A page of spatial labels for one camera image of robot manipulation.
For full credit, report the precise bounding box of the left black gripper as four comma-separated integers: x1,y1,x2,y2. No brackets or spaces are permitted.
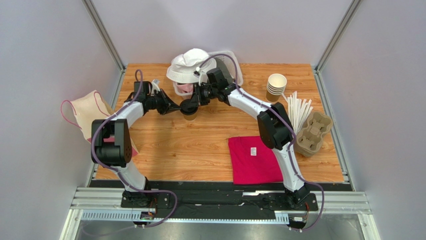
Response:
146,89,181,116

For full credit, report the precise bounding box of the black coffee cup lid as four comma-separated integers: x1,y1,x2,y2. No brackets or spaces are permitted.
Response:
180,99,199,116

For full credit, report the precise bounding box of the brown paper coffee cup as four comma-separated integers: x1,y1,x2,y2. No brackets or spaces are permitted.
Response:
183,113,197,121

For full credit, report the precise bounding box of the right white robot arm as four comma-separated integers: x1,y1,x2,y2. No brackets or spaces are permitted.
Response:
180,67,310,205

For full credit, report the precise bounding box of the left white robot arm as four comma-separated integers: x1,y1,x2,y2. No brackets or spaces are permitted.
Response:
91,81,181,208

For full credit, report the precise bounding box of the pink cloth in basket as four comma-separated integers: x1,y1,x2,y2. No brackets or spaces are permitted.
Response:
175,83,194,94

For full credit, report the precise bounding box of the white plastic basket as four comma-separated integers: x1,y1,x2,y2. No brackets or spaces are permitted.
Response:
171,50,244,99

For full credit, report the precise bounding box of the white bucket hat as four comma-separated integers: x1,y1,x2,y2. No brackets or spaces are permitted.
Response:
166,48,217,84

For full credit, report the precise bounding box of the olive green folded garment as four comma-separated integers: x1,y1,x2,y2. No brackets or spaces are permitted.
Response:
214,58,234,85

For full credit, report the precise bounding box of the folded red t-shirt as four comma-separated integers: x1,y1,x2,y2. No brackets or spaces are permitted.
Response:
228,136,283,185

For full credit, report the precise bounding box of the stack of paper cups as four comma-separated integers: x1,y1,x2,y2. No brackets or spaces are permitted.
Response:
266,73,288,102

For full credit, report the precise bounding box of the bundle of white straws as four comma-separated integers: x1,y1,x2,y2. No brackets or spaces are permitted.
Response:
281,91,314,135

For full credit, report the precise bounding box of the cardboard cup carrier tray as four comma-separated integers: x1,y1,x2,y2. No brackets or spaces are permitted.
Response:
294,111,333,157

